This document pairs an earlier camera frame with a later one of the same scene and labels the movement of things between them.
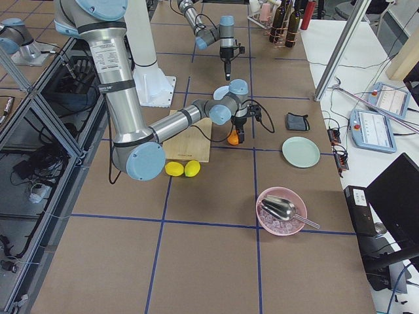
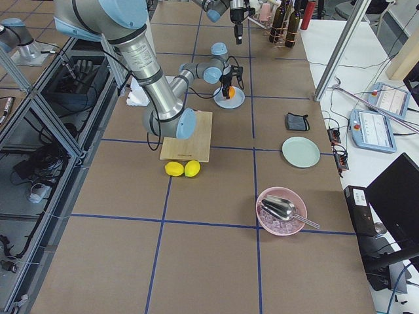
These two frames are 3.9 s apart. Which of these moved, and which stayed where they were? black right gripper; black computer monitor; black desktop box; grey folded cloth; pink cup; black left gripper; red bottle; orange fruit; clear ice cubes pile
Moved: orange fruit; black left gripper; black right gripper
Stayed: red bottle; black desktop box; pink cup; grey folded cloth; clear ice cubes pile; black computer monitor
